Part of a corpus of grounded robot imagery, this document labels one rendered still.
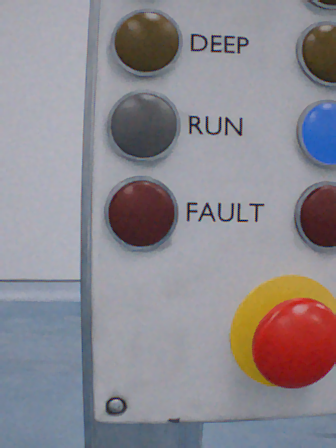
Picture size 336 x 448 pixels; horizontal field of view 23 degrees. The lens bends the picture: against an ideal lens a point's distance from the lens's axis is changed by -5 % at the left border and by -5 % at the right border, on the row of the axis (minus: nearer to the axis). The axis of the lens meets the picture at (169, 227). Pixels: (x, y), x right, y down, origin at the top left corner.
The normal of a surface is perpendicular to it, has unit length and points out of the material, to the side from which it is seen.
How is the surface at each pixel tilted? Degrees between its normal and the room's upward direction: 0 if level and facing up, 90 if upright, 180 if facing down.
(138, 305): 90
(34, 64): 90
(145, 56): 93
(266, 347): 88
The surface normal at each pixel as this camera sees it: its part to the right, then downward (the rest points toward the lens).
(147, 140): 0.12, 0.19
